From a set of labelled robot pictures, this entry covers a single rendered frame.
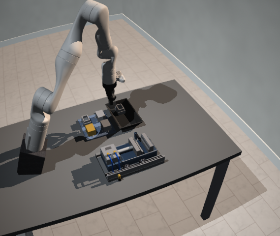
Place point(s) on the orange rectangular block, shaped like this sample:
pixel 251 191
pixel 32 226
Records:
pixel 90 129

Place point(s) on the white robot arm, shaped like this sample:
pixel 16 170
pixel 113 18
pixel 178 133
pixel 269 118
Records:
pixel 44 101

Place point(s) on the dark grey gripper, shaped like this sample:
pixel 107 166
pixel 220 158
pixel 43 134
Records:
pixel 110 92

